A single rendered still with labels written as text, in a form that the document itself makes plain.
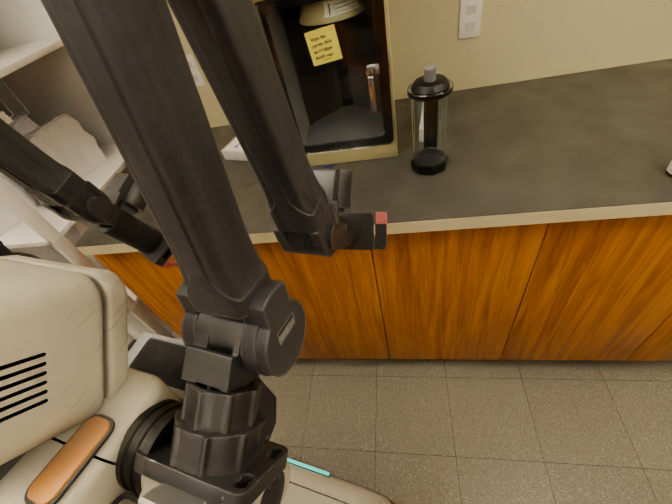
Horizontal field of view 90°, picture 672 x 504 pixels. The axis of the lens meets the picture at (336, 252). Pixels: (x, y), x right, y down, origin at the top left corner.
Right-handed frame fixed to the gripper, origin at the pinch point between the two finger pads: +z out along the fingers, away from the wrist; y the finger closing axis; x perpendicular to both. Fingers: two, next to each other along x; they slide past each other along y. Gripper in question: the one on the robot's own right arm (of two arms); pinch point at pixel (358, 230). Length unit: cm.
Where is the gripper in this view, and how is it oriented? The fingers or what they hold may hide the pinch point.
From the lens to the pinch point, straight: 70.3
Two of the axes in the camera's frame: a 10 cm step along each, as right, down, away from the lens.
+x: 0.2, 10.0, 0.9
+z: 3.1, -0.9, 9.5
